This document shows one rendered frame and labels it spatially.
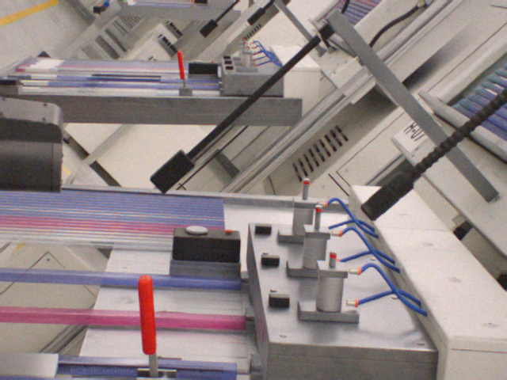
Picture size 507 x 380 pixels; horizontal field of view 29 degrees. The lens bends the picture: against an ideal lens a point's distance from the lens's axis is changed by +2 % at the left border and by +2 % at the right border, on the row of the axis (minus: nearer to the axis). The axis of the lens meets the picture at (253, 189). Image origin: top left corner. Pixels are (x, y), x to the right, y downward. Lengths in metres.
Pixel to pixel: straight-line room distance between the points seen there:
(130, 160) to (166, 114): 3.37
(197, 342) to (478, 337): 0.27
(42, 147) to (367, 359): 0.30
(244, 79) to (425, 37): 0.40
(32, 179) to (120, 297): 0.27
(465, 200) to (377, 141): 1.13
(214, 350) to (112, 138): 4.58
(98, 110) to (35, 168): 1.38
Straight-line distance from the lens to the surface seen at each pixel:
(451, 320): 0.80
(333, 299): 0.81
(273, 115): 2.15
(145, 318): 0.75
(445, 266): 0.94
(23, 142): 0.78
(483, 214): 1.02
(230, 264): 1.08
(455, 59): 2.20
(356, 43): 0.97
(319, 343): 0.77
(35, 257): 2.25
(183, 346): 0.90
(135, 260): 1.12
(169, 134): 5.46
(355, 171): 2.20
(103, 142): 5.48
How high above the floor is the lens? 1.29
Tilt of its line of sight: 7 degrees down
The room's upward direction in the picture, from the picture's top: 48 degrees clockwise
